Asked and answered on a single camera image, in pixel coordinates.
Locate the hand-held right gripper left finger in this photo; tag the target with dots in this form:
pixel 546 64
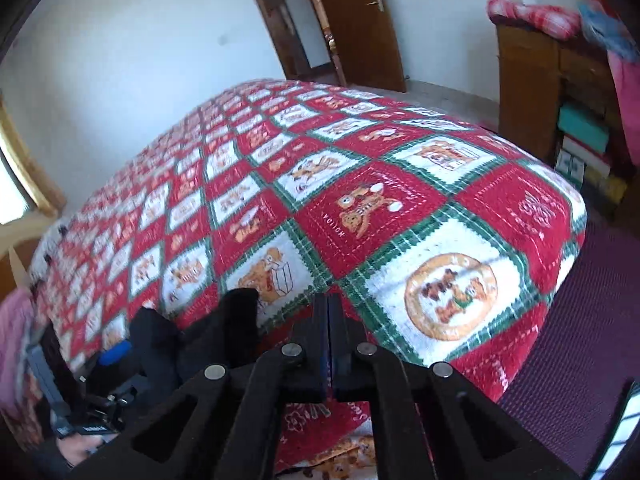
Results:
pixel 315 355

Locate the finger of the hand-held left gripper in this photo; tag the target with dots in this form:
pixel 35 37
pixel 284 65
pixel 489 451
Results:
pixel 115 353
pixel 47 385

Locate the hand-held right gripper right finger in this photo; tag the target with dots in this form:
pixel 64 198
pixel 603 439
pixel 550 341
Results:
pixel 341 357

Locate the black pants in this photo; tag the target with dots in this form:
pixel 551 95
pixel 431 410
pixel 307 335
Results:
pixel 215 330

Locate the person's left hand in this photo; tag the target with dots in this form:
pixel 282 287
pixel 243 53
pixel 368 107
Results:
pixel 80 451

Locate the pink folded blanket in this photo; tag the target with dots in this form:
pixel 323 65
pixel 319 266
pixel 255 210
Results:
pixel 12 330

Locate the white patterned pillow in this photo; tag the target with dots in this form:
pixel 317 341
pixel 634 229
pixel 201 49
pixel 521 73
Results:
pixel 47 245

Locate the cream wooden headboard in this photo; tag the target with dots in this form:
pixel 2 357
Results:
pixel 12 260

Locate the red printed bed cover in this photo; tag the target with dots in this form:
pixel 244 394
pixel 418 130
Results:
pixel 375 210

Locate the window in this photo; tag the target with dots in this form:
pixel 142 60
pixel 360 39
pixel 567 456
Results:
pixel 12 200

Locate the narrow yellow curtain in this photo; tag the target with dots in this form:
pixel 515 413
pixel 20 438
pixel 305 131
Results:
pixel 30 165

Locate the purple floor rug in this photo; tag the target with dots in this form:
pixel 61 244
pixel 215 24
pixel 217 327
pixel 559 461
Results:
pixel 575 335

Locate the white and teal object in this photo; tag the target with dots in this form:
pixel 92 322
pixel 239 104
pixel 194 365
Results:
pixel 617 435

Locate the green and white box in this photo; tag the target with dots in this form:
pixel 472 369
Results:
pixel 570 166

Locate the yellow box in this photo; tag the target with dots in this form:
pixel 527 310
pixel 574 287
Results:
pixel 605 185

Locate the brown wooden door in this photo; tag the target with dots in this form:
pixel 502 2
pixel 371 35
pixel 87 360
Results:
pixel 360 35

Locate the teal box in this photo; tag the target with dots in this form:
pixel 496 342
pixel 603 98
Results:
pixel 582 125

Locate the brown wooden cabinet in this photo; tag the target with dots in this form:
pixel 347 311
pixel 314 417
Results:
pixel 530 60

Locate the pink cloth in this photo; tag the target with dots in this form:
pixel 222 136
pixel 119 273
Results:
pixel 627 100

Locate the red plaid cloth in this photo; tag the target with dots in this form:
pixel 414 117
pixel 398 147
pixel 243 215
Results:
pixel 540 15

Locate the blue cloth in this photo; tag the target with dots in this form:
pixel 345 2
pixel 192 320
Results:
pixel 605 30

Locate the brown door frame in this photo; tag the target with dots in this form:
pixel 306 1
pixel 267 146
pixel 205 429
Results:
pixel 260 10

